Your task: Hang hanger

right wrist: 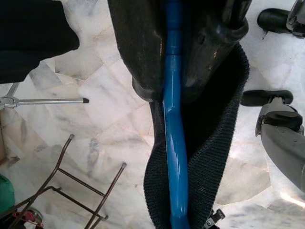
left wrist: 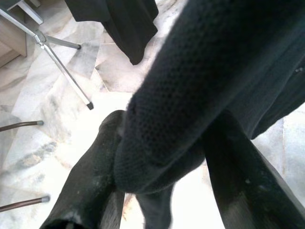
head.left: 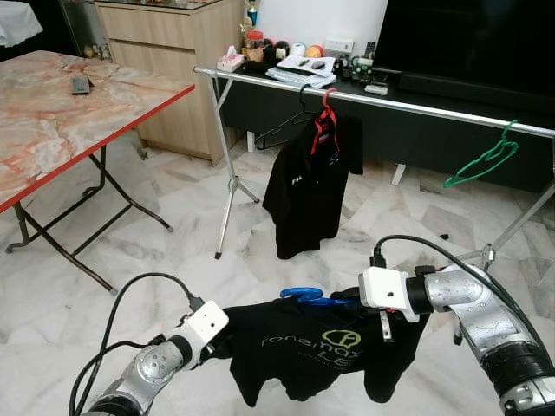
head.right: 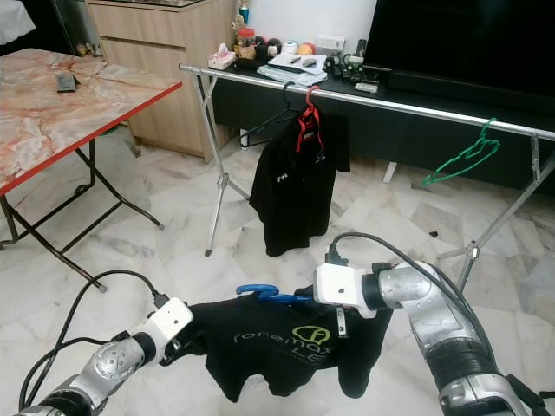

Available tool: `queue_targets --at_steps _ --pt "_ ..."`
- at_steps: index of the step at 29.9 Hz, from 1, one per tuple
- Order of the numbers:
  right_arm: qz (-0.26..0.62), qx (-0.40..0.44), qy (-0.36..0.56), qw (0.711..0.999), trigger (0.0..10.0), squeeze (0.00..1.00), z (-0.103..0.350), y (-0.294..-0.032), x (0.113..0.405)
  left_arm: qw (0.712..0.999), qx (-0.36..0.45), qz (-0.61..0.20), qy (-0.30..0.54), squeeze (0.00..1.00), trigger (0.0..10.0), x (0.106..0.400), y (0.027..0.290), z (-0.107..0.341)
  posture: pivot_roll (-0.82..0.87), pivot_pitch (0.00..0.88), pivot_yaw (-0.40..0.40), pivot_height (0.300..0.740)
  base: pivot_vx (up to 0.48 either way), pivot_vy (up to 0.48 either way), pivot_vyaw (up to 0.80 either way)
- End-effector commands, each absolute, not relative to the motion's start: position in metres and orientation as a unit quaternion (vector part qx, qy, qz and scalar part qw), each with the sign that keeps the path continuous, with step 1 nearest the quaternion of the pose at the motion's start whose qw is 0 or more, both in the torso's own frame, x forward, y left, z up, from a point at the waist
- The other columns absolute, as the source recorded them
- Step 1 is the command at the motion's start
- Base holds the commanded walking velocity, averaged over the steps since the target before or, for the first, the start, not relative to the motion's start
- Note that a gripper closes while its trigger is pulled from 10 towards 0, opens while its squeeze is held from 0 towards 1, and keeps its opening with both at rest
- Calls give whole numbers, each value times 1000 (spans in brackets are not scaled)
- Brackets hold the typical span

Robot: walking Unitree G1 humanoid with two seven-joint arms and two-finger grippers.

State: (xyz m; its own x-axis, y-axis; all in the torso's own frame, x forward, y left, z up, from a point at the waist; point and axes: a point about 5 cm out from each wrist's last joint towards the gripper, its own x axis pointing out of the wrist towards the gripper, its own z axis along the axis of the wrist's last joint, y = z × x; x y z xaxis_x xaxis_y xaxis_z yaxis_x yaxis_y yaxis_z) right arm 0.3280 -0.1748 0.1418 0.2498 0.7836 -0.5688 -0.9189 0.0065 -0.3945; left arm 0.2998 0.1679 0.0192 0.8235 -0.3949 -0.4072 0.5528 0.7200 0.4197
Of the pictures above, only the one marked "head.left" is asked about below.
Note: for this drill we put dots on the blue clothes hanger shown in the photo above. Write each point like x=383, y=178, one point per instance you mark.
x=299, y=295

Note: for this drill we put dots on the black shirt green logo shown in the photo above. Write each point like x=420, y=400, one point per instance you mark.
x=295, y=355

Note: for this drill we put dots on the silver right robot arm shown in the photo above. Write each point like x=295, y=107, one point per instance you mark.
x=486, y=312

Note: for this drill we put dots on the red clothes hanger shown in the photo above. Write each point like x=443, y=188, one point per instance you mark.
x=324, y=130

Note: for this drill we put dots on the thin black clothes hanger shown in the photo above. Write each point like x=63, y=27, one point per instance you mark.
x=286, y=130

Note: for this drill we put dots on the green clothes hanger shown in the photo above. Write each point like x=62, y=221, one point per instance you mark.
x=477, y=166

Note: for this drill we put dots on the black shirt white chest print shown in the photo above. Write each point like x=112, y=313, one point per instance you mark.
x=308, y=199

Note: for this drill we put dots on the long black TV console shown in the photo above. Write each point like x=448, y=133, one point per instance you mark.
x=416, y=143

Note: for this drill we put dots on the silver metal clothes rack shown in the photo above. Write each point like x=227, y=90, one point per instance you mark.
x=416, y=108

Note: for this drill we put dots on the stack of white magazines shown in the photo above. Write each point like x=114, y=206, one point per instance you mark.
x=299, y=72

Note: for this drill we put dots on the long black soundbar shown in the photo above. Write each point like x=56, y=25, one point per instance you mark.
x=477, y=91

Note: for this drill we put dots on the orange ball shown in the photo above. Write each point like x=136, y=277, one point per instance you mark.
x=314, y=52

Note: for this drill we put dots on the marble folding table red edge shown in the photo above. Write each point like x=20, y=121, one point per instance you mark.
x=69, y=130

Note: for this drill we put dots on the white power socket box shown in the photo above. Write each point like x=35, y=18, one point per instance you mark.
x=338, y=45

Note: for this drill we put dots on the black plush doll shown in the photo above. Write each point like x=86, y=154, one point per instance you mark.
x=276, y=52

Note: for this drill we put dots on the light wooden cabinet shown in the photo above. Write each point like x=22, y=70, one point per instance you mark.
x=173, y=78

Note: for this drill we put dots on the pink tissue box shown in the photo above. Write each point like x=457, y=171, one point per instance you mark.
x=230, y=61

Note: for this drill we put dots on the jar with red lid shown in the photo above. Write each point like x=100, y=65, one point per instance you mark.
x=255, y=48

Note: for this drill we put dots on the large black television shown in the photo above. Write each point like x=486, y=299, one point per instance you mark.
x=468, y=39

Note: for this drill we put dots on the gold and blue trophy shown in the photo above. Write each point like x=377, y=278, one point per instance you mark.
x=251, y=13

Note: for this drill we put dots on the white cloth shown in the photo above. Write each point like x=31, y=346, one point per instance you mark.
x=17, y=30

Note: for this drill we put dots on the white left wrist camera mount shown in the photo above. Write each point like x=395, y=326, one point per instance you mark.
x=204, y=323

